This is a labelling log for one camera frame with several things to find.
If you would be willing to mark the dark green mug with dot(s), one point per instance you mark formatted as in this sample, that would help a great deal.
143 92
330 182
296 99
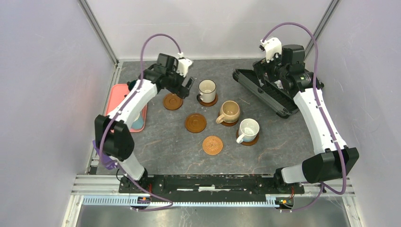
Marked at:
132 84

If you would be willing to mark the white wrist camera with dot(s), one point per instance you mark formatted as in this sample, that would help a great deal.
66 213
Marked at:
272 48
184 64

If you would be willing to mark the aluminium frame rail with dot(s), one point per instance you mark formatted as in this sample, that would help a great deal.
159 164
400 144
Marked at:
104 190

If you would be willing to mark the purple plastic stand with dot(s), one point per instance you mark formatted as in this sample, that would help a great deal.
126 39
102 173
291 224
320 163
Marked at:
105 160

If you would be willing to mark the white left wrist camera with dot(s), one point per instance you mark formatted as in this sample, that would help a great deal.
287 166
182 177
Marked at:
184 64

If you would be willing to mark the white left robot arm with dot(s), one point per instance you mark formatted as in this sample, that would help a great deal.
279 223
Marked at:
112 132

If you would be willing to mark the black poker chip case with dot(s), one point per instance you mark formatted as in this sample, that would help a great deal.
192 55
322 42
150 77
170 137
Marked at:
260 91

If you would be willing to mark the pink tray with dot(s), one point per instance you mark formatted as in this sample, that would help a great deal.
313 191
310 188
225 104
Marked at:
117 95

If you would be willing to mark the white mug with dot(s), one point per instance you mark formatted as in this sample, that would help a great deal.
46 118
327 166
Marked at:
247 130

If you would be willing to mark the cream mug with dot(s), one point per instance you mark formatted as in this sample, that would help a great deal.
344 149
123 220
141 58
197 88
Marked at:
207 90

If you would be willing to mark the light blue mug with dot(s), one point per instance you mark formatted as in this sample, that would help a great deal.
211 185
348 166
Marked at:
138 123

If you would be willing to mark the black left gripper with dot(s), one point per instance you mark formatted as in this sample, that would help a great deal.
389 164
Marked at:
181 91

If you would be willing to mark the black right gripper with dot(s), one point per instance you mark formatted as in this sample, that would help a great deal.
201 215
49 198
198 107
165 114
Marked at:
262 66

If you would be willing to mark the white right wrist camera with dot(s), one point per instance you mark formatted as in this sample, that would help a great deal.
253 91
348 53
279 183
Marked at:
272 48

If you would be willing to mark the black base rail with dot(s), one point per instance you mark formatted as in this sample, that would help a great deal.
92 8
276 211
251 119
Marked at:
252 182

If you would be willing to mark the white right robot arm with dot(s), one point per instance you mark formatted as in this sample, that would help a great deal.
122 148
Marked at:
333 158

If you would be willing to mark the woven rattan coaster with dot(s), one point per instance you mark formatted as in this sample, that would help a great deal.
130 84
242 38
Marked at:
212 145

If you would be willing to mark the beige mug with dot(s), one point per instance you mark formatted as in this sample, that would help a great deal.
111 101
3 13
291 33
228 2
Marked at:
229 113

